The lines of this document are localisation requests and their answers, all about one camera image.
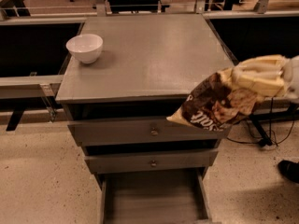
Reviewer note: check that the brass top drawer knob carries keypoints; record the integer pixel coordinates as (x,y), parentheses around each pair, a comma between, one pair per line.
(154,132)

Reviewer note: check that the brass middle drawer knob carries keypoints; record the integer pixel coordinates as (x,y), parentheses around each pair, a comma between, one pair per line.
(153,163)

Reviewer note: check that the brown chip bag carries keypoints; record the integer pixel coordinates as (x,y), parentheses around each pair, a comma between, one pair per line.
(216,103)

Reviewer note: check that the brass drawer knob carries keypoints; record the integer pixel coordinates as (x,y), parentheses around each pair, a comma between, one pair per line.
(154,132)
(153,163)

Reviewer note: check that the grey middle drawer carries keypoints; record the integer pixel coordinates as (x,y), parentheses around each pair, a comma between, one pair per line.
(135,162)

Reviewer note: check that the black shoe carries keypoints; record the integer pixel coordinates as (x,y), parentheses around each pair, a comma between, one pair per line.
(290,170)

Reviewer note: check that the black table leg right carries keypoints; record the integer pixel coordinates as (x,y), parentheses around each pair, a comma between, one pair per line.
(265,138)

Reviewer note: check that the black table leg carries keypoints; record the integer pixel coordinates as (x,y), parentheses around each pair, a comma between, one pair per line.
(14,120)
(265,138)

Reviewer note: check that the grey wooden drawer cabinet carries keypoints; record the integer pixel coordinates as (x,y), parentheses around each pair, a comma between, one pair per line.
(150,63)

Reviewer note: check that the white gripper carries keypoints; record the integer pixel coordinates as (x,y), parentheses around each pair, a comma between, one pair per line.
(292,76)

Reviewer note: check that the black table leg left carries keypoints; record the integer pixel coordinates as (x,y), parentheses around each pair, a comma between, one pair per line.
(14,120)

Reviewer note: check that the grey bottom drawer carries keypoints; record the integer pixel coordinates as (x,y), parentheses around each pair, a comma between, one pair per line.
(155,197)

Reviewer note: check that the grey drawer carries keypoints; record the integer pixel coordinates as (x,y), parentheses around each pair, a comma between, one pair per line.
(134,130)
(135,162)
(155,197)

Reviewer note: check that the white ceramic bowl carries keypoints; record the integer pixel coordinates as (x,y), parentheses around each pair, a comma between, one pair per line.
(85,48)

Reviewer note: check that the grey top drawer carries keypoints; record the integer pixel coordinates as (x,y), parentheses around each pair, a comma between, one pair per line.
(134,130)

